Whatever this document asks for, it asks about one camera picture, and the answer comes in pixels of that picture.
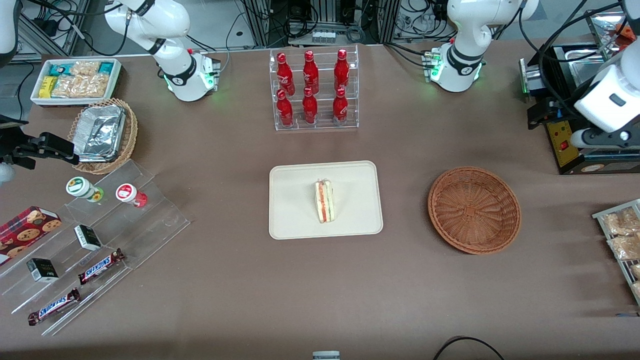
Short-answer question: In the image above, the steel warmer pan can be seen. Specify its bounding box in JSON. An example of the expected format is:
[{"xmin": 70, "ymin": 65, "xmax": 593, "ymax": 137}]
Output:
[{"xmin": 570, "ymin": 56, "xmax": 619, "ymax": 87}]

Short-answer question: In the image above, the black floor cable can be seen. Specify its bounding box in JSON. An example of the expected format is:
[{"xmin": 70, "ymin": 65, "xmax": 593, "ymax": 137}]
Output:
[{"xmin": 432, "ymin": 336, "xmax": 506, "ymax": 360}]

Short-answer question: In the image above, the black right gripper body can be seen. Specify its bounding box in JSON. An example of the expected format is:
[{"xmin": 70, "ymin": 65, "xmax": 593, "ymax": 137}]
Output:
[{"xmin": 0, "ymin": 116, "xmax": 37, "ymax": 170}]

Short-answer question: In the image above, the round brown wicker basket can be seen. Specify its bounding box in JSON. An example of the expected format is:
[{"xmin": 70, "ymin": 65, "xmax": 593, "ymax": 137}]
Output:
[{"xmin": 427, "ymin": 166, "xmax": 522, "ymax": 256}]

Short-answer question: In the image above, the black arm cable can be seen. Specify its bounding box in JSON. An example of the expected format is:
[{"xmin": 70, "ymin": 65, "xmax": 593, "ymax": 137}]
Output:
[{"xmin": 517, "ymin": 0, "xmax": 593, "ymax": 118}]

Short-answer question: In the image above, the white snack bin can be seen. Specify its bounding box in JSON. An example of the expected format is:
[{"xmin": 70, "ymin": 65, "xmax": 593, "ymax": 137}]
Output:
[{"xmin": 30, "ymin": 57, "xmax": 123, "ymax": 108}]

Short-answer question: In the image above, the black yellow food warmer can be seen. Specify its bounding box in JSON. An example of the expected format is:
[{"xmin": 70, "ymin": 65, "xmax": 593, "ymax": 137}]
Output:
[{"xmin": 520, "ymin": 42, "xmax": 640, "ymax": 176}]

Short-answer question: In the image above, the small black box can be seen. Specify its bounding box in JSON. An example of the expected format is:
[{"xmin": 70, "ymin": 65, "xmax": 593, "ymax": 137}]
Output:
[
  {"xmin": 26, "ymin": 258, "xmax": 60, "ymax": 284},
  {"xmin": 74, "ymin": 224, "xmax": 103, "ymax": 252}
]

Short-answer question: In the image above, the cream rectangular tray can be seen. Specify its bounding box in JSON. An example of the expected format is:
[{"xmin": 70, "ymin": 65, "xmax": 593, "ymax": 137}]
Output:
[{"xmin": 268, "ymin": 160, "xmax": 384, "ymax": 241}]

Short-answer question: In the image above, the red cola bottle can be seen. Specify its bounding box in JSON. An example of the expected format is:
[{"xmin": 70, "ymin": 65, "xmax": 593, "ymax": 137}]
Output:
[
  {"xmin": 302, "ymin": 50, "xmax": 320, "ymax": 93},
  {"xmin": 276, "ymin": 52, "xmax": 296, "ymax": 96},
  {"xmin": 276, "ymin": 89, "xmax": 295, "ymax": 127},
  {"xmin": 333, "ymin": 48, "xmax": 350, "ymax": 91},
  {"xmin": 302, "ymin": 87, "xmax": 319, "ymax": 125},
  {"xmin": 332, "ymin": 87, "xmax": 349, "ymax": 125}
]

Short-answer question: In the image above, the aluminium foil tray stack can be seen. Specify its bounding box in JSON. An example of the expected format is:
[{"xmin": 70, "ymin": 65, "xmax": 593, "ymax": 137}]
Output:
[{"xmin": 75, "ymin": 104, "xmax": 127, "ymax": 163}]

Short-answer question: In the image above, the red lidded cup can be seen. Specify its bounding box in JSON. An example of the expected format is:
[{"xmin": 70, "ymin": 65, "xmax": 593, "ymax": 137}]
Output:
[{"xmin": 115, "ymin": 183, "xmax": 149, "ymax": 209}]

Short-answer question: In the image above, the green lidded cup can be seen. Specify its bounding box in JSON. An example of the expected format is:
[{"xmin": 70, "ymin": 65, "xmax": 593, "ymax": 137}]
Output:
[{"xmin": 65, "ymin": 176, "xmax": 105, "ymax": 203}]

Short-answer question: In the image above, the triangle sandwich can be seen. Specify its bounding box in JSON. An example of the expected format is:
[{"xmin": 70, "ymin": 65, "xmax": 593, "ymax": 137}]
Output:
[{"xmin": 314, "ymin": 179, "xmax": 337, "ymax": 224}]

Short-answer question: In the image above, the clear bag of snacks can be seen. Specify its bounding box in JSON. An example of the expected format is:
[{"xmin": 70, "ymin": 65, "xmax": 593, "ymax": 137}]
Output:
[
  {"xmin": 70, "ymin": 61, "xmax": 101, "ymax": 78},
  {"xmin": 52, "ymin": 75, "xmax": 109, "ymax": 99}
]

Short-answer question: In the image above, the clear acrylic stepped stand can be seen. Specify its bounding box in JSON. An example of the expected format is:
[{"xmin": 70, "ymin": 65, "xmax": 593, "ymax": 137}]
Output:
[{"xmin": 0, "ymin": 159, "xmax": 192, "ymax": 337}]

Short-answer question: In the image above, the snickers chocolate bar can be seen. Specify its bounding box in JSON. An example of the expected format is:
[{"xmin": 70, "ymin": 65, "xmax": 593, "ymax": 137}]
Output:
[
  {"xmin": 27, "ymin": 288, "xmax": 81, "ymax": 327},
  {"xmin": 77, "ymin": 248, "xmax": 126, "ymax": 286}
]

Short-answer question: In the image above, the small tan wicker basket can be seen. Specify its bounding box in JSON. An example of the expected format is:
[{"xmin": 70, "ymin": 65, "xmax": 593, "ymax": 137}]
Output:
[{"xmin": 67, "ymin": 97, "xmax": 139, "ymax": 176}]

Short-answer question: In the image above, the clear acrylic bottle rack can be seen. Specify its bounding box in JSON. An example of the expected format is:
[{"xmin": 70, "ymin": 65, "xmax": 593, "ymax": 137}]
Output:
[{"xmin": 269, "ymin": 44, "xmax": 360, "ymax": 132}]

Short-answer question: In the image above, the red plaid cookie box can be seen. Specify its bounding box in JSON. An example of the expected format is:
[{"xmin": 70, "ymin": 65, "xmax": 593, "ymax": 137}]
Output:
[{"xmin": 0, "ymin": 206, "xmax": 63, "ymax": 267}]

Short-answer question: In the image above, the grey snack rack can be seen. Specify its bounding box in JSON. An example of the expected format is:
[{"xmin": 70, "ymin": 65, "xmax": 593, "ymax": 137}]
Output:
[{"xmin": 592, "ymin": 199, "xmax": 640, "ymax": 307}]

